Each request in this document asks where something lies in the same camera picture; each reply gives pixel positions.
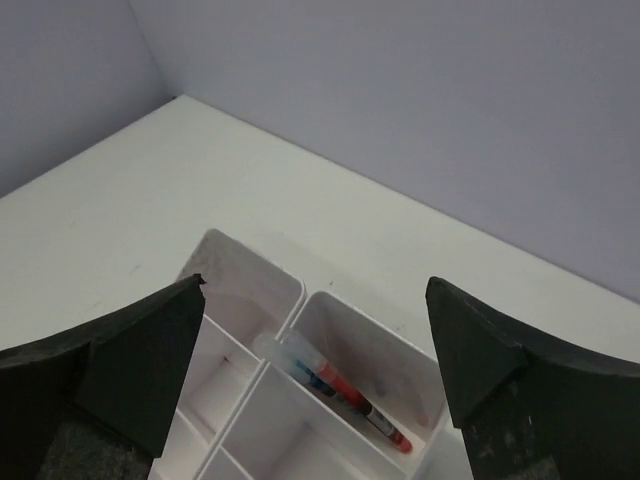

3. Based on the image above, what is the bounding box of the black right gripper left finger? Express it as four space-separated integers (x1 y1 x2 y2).
1 274 205 479

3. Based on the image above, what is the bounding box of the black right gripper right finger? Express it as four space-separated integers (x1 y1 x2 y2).
426 277 639 479

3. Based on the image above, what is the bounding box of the red pen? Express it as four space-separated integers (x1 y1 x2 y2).
309 361 413 454

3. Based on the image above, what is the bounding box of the blue pen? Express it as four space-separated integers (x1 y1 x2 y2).
253 333 337 398

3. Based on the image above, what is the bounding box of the white left divided container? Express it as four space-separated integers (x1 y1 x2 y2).
149 229 306 479

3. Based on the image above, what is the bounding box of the white divided container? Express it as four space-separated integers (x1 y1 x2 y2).
194 292 448 479
149 229 306 479

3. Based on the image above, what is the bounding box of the white right divided container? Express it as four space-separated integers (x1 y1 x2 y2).
194 292 448 479

